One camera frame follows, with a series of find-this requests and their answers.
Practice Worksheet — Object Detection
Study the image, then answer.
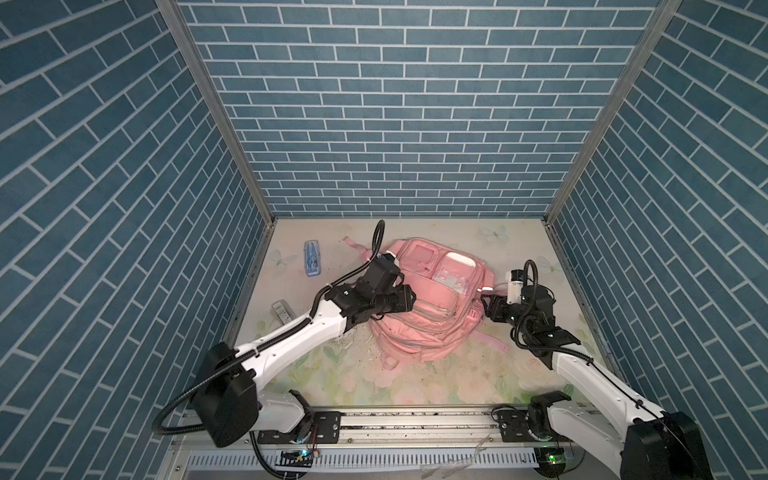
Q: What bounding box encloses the pink student backpack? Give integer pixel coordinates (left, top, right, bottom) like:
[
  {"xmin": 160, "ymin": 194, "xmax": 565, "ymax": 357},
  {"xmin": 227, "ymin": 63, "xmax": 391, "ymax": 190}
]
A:
[{"xmin": 370, "ymin": 237, "xmax": 508, "ymax": 370}]

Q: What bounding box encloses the blue clear pencil case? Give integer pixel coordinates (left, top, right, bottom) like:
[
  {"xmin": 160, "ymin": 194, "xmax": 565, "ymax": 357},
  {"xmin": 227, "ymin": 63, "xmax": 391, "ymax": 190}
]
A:
[{"xmin": 303, "ymin": 240, "xmax": 322, "ymax": 277}]

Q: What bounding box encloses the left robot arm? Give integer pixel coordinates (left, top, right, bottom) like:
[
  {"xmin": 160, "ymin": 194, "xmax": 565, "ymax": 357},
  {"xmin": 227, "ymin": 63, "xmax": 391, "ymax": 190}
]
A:
[{"xmin": 191, "ymin": 253, "xmax": 416, "ymax": 448}]

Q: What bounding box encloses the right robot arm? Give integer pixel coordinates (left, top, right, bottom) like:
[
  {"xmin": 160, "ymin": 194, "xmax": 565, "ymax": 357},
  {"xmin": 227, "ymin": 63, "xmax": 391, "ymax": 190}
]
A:
[{"xmin": 481, "ymin": 285, "xmax": 713, "ymax": 479}]

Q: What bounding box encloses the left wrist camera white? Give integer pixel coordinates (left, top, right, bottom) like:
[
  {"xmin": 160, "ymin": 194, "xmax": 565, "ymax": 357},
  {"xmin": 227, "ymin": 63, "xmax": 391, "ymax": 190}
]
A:
[{"xmin": 381, "ymin": 252, "xmax": 399, "ymax": 267}]

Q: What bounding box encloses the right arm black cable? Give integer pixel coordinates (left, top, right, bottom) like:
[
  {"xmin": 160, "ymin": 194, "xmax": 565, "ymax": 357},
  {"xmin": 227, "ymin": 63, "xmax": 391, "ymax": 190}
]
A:
[{"xmin": 509, "ymin": 259, "xmax": 667, "ymax": 421}]

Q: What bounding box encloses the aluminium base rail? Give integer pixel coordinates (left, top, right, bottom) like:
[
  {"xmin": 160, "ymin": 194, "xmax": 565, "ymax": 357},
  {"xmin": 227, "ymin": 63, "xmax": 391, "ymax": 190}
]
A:
[{"xmin": 155, "ymin": 406, "xmax": 688, "ymax": 480}]

